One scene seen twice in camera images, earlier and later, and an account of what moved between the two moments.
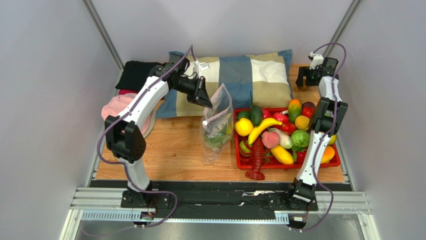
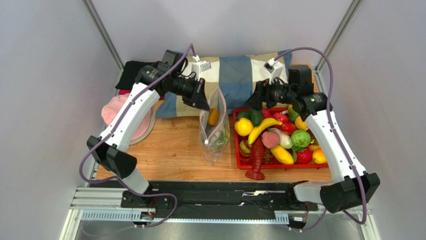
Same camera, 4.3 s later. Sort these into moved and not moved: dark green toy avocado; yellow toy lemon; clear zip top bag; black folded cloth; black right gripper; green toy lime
Moved: clear zip top bag; black right gripper
Not moved: black folded cloth; yellow toy lemon; dark green toy avocado; green toy lime
